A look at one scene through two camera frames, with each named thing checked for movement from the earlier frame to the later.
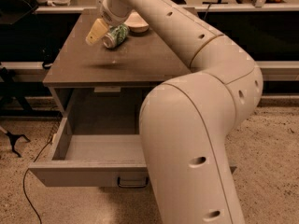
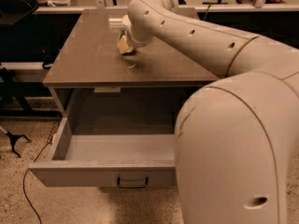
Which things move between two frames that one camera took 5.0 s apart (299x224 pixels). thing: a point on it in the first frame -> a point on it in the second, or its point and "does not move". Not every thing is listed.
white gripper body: [109, 15] -> [133, 39]
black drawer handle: [137, 187] does not move
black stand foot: [13, 138] does not move
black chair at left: [15, 5] does not move
